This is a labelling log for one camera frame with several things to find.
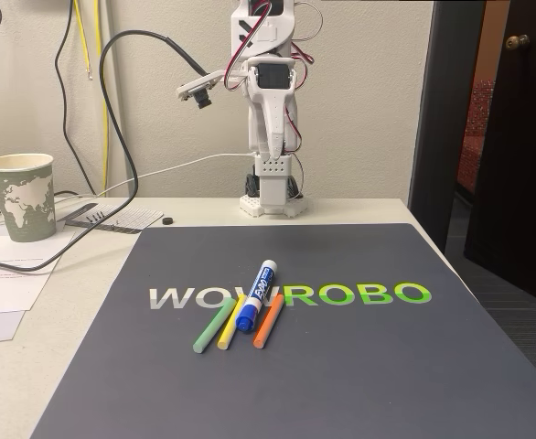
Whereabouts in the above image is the orange chalk stick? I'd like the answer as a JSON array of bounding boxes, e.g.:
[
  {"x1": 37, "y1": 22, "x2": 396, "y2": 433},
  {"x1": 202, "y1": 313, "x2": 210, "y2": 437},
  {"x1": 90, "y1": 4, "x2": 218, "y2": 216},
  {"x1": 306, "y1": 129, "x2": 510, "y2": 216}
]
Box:
[{"x1": 252, "y1": 293, "x2": 286, "y2": 349}]

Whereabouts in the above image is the red sparkly furniture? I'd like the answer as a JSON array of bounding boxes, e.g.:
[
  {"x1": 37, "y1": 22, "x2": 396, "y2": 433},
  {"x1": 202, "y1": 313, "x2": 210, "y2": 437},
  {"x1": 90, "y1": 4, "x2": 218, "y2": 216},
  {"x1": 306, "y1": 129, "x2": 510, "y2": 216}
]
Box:
[{"x1": 456, "y1": 77, "x2": 497, "y2": 193}]

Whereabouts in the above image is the blue Expo marker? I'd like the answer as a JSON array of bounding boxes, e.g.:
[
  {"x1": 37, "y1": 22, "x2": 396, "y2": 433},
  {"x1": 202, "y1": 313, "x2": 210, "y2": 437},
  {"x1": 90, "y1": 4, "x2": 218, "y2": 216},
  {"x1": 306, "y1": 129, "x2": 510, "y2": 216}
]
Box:
[{"x1": 234, "y1": 259, "x2": 279, "y2": 335}]

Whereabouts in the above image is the short yellow wire bare end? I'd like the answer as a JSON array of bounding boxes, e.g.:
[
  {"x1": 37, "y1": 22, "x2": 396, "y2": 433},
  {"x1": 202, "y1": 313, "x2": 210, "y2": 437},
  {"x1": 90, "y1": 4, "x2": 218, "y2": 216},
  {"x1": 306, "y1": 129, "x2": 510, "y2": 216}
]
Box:
[{"x1": 72, "y1": 0, "x2": 95, "y2": 82}]

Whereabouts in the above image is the white cable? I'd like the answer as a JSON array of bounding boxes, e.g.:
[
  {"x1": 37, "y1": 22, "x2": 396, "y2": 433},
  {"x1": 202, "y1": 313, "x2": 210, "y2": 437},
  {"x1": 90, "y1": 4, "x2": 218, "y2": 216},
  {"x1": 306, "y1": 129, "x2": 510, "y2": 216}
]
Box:
[{"x1": 96, "y1": 152, "x2": 258, "y2": 198}]

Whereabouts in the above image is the dark wooden door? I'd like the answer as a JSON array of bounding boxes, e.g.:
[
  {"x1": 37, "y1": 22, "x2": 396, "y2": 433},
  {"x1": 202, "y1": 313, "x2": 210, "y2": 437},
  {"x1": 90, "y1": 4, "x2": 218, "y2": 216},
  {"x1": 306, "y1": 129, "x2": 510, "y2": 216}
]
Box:
[{"x1": 463, "y1": 0, "x2": 536, "y2": 294}]

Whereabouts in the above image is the paper cup with world map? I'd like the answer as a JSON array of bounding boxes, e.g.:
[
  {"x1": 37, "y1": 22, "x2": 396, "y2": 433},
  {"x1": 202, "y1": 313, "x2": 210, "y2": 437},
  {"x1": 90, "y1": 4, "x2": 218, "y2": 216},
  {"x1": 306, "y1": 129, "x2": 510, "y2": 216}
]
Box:
[{"x1": 0, "y1": 153, "x2": 58, "y2": 243}]

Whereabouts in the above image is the dark grey door frame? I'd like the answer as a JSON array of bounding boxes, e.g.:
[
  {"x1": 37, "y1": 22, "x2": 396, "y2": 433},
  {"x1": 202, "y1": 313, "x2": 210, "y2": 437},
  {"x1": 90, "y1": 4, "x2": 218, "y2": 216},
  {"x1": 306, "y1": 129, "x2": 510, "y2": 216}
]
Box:
[{"x1": 407, "y1": 0, "x2": 489, "y2": 257}]

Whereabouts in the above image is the dark grey WOWROBO mat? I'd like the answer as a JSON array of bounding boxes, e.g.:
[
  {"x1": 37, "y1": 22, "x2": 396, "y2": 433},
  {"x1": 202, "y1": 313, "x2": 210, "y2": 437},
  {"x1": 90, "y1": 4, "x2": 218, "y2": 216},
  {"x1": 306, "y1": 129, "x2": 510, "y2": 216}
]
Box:
[{"x1": 29, "y1": 222, "x2": 536, "y2": 439}]

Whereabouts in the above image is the green chalk stick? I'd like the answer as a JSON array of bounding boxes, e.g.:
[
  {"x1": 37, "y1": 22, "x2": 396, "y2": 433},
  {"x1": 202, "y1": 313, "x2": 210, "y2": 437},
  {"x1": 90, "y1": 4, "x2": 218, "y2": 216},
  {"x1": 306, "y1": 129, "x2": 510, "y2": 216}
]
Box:
[{"x1": 192, "y1": 299, "x2": 236, "y2": 354}]

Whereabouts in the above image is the gripper-mounted camera board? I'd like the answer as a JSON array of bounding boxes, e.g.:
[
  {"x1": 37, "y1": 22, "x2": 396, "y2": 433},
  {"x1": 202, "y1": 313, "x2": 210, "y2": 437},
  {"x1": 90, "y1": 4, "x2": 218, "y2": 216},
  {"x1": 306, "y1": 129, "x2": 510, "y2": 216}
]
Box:
[{"x1": 175, "y1": 67, "x2": 246, "y2": 112}]

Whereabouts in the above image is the yellow chalk stick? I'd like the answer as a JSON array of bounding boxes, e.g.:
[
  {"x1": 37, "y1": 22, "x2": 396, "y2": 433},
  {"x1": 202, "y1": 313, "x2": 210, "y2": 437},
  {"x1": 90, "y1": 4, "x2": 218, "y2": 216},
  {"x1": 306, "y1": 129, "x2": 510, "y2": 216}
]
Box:
[{"x1": 216, "y1": 294, "x2": 250, "y2": 351}]

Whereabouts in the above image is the large white paper sheet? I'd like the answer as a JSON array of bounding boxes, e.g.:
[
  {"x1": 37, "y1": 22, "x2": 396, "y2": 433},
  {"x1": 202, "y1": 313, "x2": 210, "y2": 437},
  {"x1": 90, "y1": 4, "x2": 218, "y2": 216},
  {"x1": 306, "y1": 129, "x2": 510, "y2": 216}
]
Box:
[{"x1": 0, "y1": 222, "x2": 78, "y2": 316}]

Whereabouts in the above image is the thick black camera cable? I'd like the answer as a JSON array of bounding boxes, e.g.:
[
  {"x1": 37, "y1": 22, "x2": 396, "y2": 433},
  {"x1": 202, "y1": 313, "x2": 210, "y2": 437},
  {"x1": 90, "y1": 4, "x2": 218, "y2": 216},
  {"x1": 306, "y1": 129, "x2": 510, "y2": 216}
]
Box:
[{"x1": 0, "y1": 29, "x2": 212, "y2": 274}]

